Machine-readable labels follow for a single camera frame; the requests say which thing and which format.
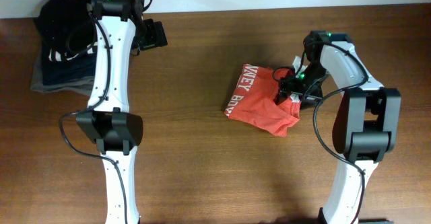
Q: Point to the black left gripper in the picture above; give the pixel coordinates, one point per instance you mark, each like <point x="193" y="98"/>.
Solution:
<point x="157" y="35"/>

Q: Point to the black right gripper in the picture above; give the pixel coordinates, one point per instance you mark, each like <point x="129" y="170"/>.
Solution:
<point x="287" y="85"/>

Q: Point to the red t-shirt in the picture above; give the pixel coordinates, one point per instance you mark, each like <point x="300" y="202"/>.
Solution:
<point x="254" y="101"/>

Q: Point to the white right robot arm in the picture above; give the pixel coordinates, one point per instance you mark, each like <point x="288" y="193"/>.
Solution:
<point x="365" y="127"/>

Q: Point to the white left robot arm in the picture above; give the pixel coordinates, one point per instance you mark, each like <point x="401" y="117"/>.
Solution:
<point x="121" y="32"/>

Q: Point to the black folded garment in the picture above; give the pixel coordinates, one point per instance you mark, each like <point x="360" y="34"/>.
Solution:
<point x="66" y="27"/>

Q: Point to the grey folded garment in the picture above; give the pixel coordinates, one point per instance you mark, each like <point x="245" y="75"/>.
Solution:
<point x="81" y="86"/>

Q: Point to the navy white striped folded garment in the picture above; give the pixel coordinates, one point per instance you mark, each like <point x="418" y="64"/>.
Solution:
<point x="58" y="72"/>

